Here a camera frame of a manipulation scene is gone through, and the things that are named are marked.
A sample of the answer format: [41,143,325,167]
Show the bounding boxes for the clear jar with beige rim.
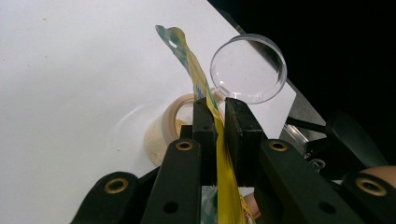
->
[143,33,288,167]

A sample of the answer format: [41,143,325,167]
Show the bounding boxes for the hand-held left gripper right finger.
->
[224,97,365,224]

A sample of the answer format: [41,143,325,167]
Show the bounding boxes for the black stand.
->
[285,110,389,181]

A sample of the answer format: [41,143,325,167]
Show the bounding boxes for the yellow green spouted pouch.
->
[155,24,257,224]

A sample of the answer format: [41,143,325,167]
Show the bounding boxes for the white paper sheet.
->
[0,0,297,224]

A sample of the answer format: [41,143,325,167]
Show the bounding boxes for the metal floor rail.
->
[284,123,310,148]

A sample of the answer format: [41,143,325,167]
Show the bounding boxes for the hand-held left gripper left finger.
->
[141,97,218,224]

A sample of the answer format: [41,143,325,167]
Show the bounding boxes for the metal ring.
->
[309,158,325,171]

